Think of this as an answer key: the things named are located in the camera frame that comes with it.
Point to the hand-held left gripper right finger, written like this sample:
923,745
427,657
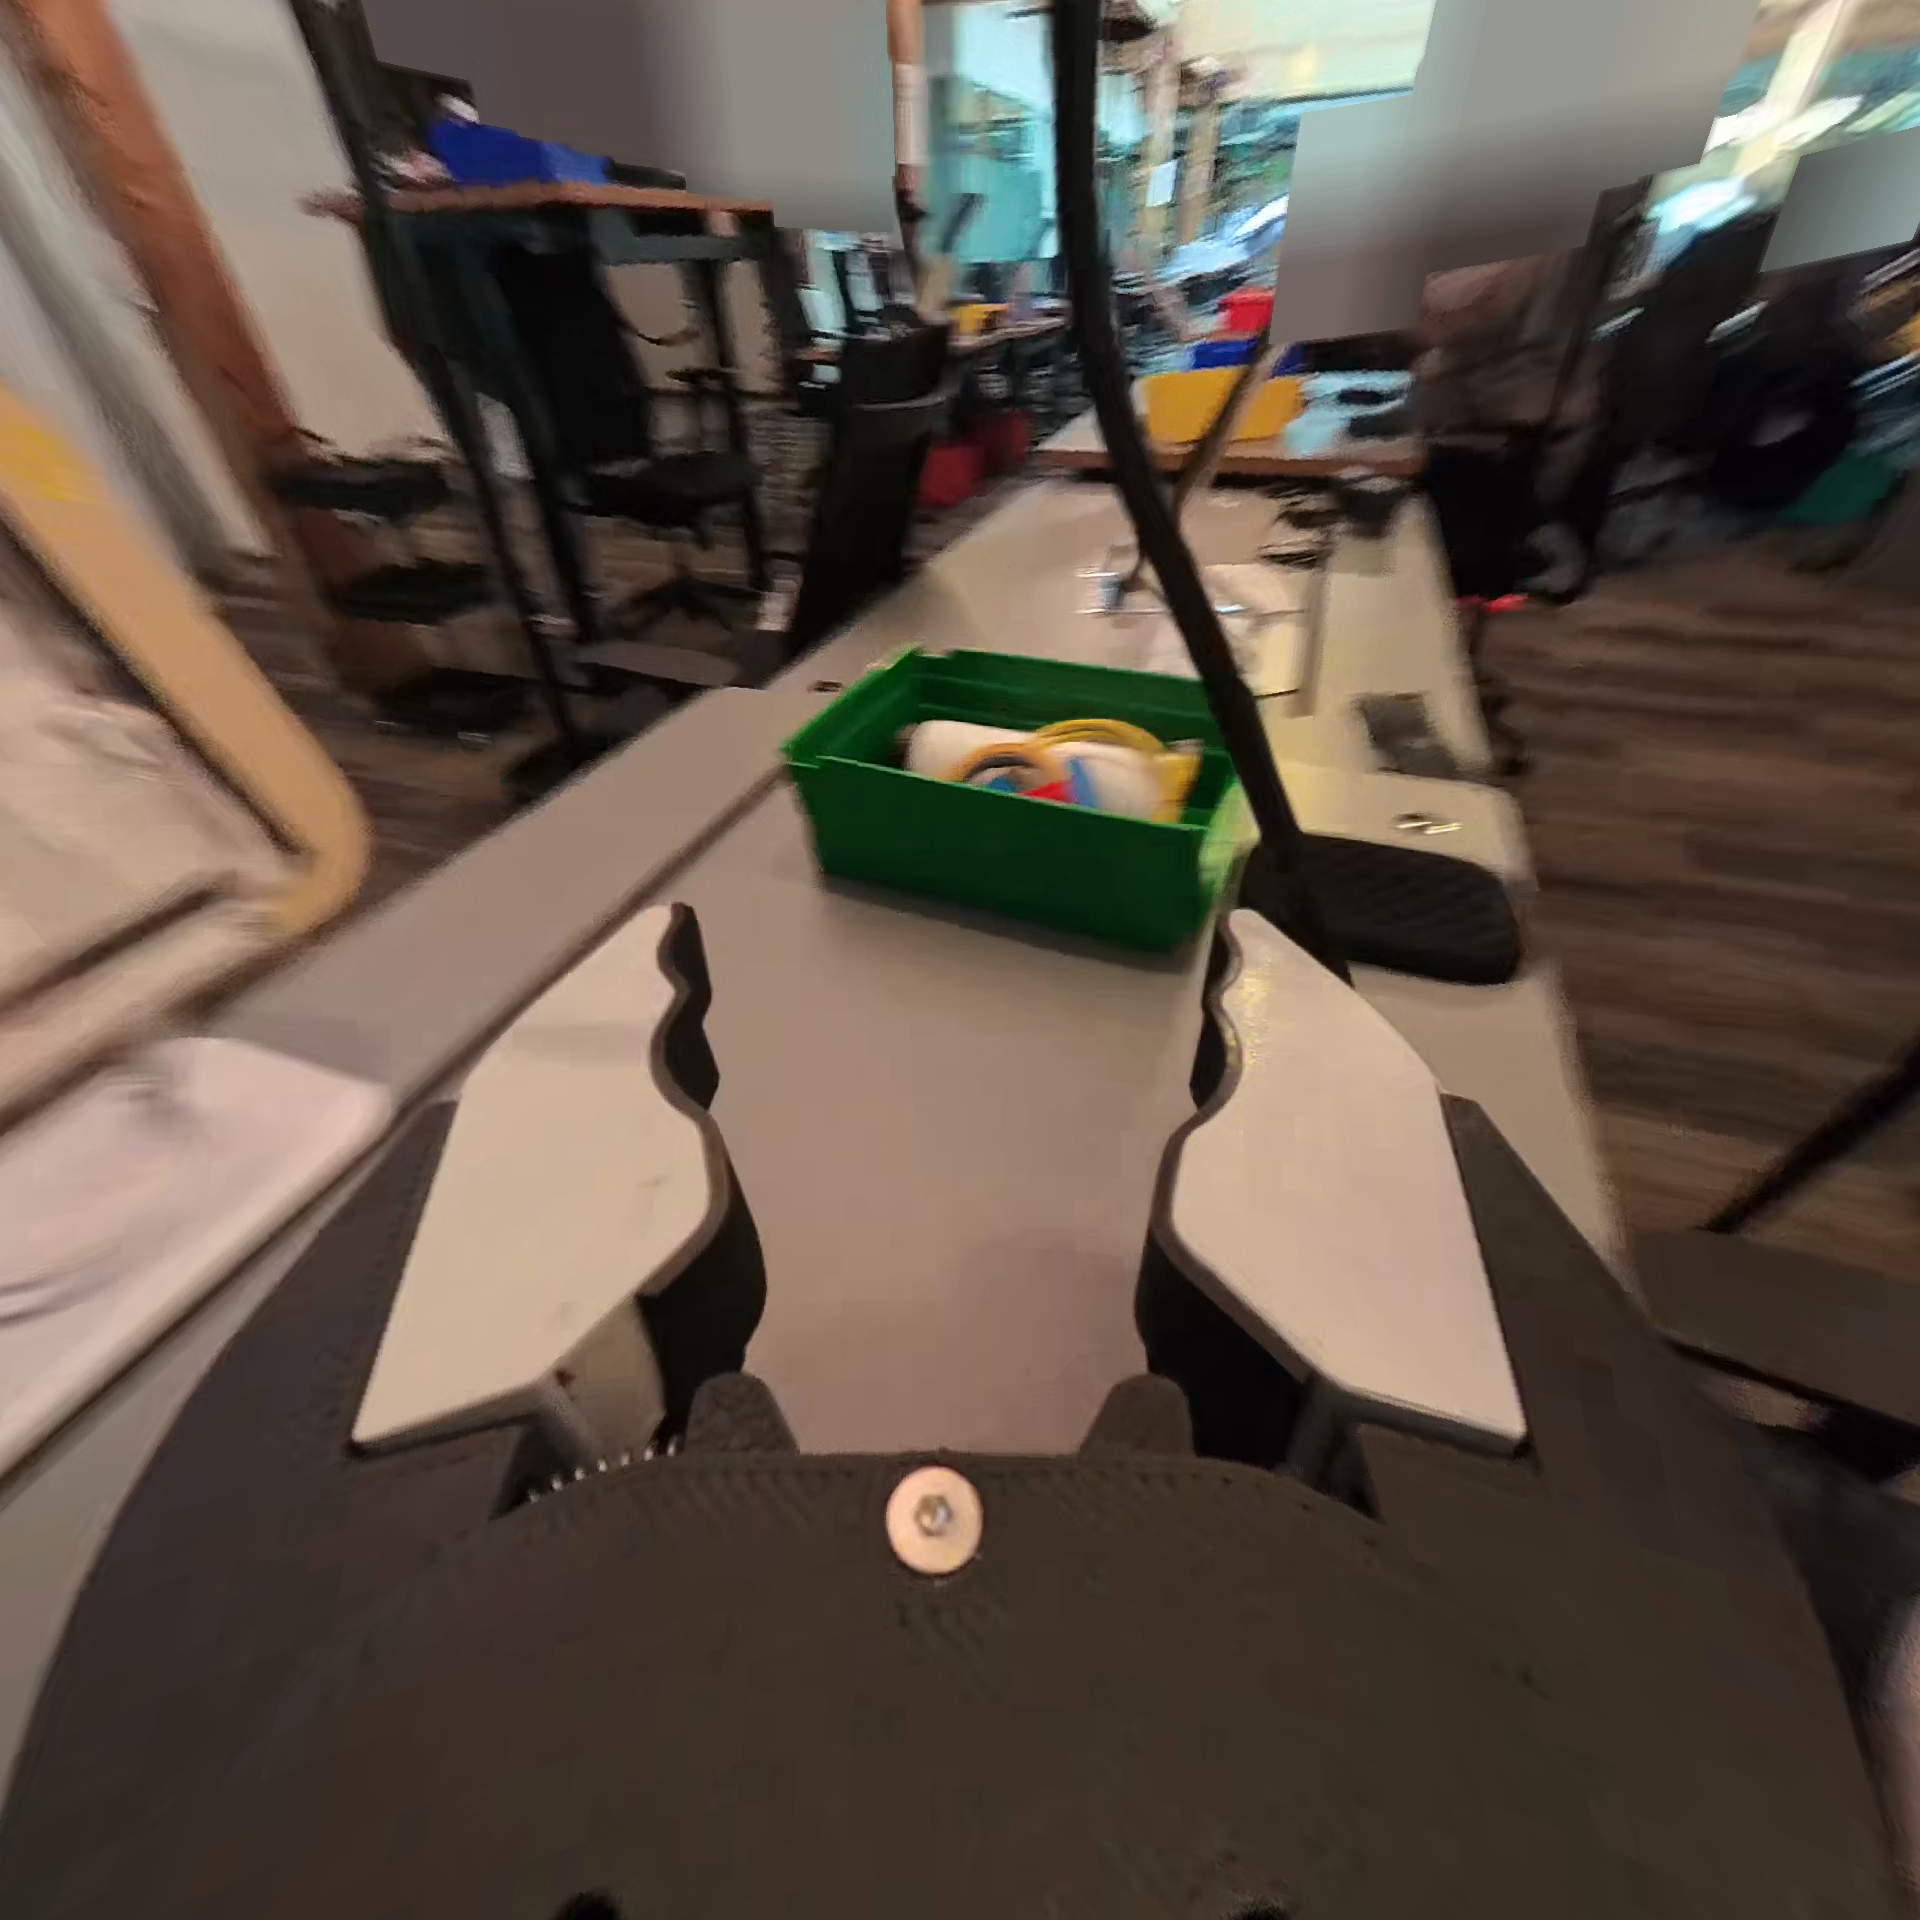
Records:
1335,1200

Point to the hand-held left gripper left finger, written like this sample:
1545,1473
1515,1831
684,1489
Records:
555,1184

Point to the green plastic bin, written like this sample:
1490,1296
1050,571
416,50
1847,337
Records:
975,870

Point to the grey desk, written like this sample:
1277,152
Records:
931,1126

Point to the small black desk item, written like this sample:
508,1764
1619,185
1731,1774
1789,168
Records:
1410,735

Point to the white sign stand base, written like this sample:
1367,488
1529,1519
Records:
180,1154

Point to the black tripod leg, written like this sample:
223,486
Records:
1815,1140

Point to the wooden framed instruction sign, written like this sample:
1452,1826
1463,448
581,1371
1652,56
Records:
224,704

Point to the black office chair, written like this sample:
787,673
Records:
675,481
869,451

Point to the black pole stand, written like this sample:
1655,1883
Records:
1140,481

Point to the yellow storage bin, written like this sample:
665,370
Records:
1213,406

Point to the red storage bin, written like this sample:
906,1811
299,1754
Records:
1249,311

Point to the blue storage bin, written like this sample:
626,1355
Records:
511,148

